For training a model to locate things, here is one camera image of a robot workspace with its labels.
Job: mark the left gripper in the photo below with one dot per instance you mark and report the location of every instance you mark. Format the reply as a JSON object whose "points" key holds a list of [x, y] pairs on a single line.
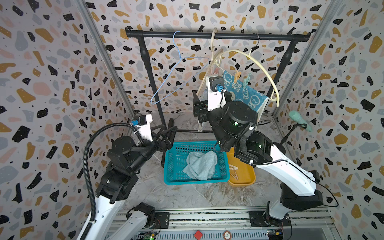
{"points": [[167, 143]]}

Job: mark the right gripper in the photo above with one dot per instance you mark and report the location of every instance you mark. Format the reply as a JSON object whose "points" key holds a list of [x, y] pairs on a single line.
{"points": [[210, 117]]}

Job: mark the light blue towel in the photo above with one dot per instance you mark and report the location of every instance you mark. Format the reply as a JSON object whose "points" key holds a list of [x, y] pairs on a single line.
{"points": [[201, 166]]}

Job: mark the white clothespin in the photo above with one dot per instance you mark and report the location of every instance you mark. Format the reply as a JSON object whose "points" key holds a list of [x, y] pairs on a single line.
{"points": [[233, 168]]}

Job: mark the peach clothespin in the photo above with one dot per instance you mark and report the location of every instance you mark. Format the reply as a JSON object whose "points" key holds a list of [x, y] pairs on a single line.
{"points": [[235, 176]]}

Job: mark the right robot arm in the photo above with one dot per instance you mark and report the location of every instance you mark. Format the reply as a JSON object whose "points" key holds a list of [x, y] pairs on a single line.
{"points": [[233, 124]]}

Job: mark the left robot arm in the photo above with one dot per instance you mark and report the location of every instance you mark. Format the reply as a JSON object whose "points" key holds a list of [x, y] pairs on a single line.
{"points": [[126, 160]]}

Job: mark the large wooden hanger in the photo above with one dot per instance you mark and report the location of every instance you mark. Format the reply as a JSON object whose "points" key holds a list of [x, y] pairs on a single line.
{"points": [[275, 96]]}

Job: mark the teal plastic basket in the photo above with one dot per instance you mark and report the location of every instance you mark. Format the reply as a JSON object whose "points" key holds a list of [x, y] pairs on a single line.
{"points": [[176, 161]]}

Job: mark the mint green clothespin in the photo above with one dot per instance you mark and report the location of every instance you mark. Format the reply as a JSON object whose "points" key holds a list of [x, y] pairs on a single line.
{"points": [[246, 80]]}

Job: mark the teal jellyfish pattern towel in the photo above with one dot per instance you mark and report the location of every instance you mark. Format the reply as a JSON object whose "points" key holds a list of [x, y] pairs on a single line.
{"points": [[254, 99]]}

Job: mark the yellow plastic bin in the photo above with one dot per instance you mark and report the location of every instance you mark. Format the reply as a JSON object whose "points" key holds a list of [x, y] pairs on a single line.
{"points": [[246, 173]]}

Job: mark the black microphone stand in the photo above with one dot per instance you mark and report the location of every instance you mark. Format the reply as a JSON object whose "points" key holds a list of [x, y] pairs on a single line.
{"points": [[286, 137]]}

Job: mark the mint green microphone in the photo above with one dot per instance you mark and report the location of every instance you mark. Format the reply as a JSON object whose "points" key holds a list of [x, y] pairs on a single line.
{"points": [[296, 116]]}

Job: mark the red diamond sticker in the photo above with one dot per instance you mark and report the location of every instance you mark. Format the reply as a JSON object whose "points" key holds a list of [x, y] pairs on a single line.
{"points": [[198, 235]]}

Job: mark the round red white sticker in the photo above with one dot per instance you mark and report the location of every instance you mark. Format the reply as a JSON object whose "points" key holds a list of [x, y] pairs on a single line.
{"points": [[227, 235]]}

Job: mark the black clothes rack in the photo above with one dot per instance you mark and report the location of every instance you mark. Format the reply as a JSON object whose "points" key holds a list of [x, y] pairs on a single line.
{"points": [[141, 35]]}

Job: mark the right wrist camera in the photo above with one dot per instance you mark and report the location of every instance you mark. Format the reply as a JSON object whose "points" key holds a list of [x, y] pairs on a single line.
{"points": [[216, 91]]}

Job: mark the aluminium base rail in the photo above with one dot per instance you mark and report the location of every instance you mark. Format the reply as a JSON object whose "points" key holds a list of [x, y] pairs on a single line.
{"points": [[181, 224]]}

